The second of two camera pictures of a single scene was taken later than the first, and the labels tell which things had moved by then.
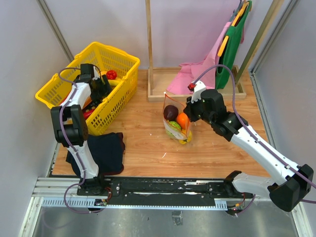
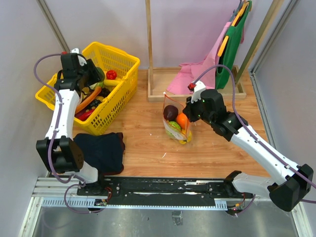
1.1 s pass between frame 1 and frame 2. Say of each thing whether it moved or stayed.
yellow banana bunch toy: stayed
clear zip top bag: stayed
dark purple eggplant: stayed
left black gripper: moved
